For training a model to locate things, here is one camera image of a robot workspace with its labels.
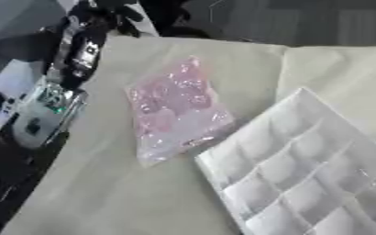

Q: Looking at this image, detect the pink plastic bag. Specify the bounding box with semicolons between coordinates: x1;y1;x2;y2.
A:
124;54;238;168

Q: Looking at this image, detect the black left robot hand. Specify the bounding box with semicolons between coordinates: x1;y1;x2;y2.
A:
41;0;147;91

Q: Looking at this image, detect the white compartment tray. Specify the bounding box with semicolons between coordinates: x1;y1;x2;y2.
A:
194;86;376;235

